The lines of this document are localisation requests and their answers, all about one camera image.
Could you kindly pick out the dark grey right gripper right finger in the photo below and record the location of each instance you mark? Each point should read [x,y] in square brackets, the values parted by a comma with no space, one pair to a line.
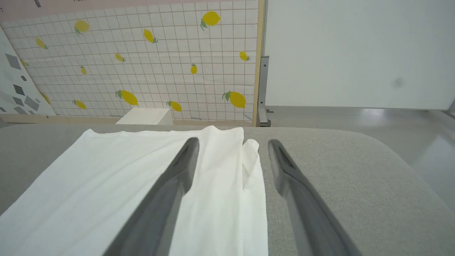
[309,220]

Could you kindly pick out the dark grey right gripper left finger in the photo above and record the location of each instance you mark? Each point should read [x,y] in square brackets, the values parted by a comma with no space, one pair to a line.
[160,213]

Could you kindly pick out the white t-shirt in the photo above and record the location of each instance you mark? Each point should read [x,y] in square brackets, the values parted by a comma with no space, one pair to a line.
[106,177]

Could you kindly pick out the white box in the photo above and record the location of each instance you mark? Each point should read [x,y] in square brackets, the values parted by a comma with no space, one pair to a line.
[145,115]

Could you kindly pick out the grey metal panel stand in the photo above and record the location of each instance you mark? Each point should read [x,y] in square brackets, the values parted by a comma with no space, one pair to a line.
[262,89]

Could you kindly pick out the lemon print grid partition panel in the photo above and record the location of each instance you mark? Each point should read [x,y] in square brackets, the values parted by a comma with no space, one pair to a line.
[160,53]

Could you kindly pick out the grey diamond print partition panel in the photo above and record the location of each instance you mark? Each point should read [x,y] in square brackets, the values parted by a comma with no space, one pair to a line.
[17,89]

